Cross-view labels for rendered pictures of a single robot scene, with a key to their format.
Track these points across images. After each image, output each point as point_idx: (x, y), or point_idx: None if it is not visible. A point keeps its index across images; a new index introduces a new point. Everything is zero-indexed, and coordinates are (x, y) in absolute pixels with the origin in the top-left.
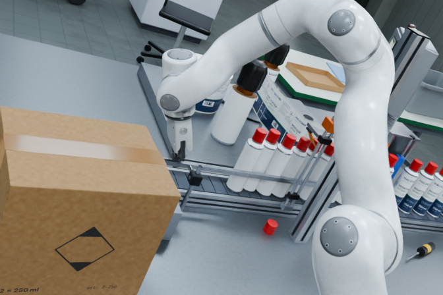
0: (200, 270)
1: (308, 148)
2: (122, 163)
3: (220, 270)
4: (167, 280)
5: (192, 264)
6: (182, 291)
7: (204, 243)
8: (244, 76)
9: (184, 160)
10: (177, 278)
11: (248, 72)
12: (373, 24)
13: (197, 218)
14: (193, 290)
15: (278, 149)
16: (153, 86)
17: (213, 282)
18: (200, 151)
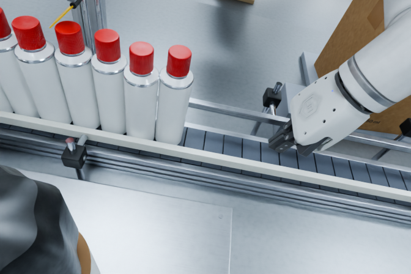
0: (250, 78)
1: (43, 46)
2: None
3: (230, 75)
4: (282, 77)
5: (255, 84)
6: (272, 68)
7: (235, 99)
8: (69, 238)
9: (274, 134)
10: (273, 77)
11: (64, 214)
12: None
13: (229, 128)
14: (262, 67)
15: (127, 63)
16: None
17: (242, 68)
18: (181, 234)
